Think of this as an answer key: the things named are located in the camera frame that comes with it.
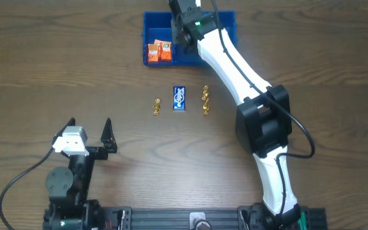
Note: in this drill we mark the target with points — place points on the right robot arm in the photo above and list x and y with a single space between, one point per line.
222 60

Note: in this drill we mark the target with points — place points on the orange candy box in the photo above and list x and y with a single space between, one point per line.
153 54
165 51

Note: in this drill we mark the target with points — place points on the blue tray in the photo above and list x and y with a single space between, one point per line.
158 35

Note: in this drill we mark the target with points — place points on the mounting rail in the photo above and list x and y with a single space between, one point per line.
165 218

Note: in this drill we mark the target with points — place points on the blue candy pack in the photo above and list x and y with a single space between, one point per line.
179 98

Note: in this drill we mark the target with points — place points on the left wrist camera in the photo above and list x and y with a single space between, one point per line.
70 140

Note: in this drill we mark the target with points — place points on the gold wrapped candy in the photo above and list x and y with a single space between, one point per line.
206 107
205 93
156 107

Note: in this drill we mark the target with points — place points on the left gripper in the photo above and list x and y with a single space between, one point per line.
97 152

